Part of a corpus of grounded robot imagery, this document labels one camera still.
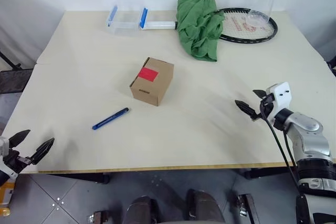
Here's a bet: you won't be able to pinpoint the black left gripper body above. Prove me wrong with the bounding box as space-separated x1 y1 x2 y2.
2 148 34 174

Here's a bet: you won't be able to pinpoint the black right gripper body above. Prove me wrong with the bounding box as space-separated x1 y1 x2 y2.
250 94 276 123

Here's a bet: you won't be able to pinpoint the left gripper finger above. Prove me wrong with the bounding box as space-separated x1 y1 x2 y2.
30 137 55 165
8 129 32 146

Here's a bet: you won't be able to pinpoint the blue pen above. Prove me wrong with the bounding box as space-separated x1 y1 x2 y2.
92 107 130 131

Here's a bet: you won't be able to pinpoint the cardboard box with red tape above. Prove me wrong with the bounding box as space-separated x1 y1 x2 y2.
129 56 175 107

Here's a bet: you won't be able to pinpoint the black stand pole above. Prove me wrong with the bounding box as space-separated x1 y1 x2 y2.
0 50 22 70

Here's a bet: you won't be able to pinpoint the green cloth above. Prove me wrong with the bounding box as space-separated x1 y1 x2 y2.
176 0 226 63

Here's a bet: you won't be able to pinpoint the dark rounded shape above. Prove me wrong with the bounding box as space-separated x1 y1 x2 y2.
123 195 161 224
185 188 227 224

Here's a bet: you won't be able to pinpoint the clear plastic container blue clips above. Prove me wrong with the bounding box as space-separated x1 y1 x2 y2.
106 0 150 35

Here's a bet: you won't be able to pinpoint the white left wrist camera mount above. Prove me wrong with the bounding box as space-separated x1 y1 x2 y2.
0 135 19 180

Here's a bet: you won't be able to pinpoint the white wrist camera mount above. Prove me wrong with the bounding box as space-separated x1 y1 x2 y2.
0 135 19 180
265 81 292 112

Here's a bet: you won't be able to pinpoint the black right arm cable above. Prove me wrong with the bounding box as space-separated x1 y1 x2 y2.
258 98 301 190

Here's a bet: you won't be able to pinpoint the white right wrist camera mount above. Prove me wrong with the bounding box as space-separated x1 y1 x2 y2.
265 81 292 112

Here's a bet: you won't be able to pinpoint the black table frame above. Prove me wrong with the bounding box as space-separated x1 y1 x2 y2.
47 167 299 184

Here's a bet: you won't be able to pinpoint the black stand base plate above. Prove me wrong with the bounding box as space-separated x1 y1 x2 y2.
0 69 34 94

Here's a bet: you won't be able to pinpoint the dark object at wall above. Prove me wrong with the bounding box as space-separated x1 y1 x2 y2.
325 56 336 78

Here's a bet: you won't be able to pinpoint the brown block with metal bracket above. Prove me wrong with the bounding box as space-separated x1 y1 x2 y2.
235 194 260 224
86 209 110 224

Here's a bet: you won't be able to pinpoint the black tennis racket white handle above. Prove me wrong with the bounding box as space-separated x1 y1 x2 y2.
141 7 278 45

